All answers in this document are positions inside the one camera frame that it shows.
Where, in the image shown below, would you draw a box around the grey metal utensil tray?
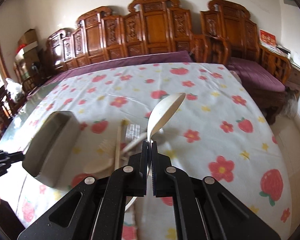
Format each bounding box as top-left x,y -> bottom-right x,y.
22,111 -> 81,187

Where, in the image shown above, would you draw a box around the cream plastic fork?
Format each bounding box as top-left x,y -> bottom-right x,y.
100,126 -> 122,170

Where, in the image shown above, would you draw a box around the cream plastic soup spoon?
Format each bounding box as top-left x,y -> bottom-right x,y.
147,93 -> 186,142

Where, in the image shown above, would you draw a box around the white plastic bag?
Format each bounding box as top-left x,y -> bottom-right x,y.
6,78 -> 24,103

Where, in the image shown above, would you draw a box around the strawberry flower print tablecloth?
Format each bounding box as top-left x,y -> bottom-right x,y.
0,62 -> 293,240

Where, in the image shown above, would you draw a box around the stacked cardboard boxes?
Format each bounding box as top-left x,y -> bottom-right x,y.
15,29 -> 39,68

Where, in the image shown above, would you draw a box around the purple armchair cushion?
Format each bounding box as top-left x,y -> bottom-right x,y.
226,57 -> 285,92

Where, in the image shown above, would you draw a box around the wooden side table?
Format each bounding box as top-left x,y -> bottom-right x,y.
286,57 -> 300,91

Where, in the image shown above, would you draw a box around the carved wooden armchair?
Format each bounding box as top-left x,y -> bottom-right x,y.
200,0 -> 292,125

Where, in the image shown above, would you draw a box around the red greeting card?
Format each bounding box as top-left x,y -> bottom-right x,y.
259,29 -> 277,47

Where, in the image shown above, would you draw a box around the long carved wooden sofa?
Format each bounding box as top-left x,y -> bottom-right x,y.
46,0 -> 231,73

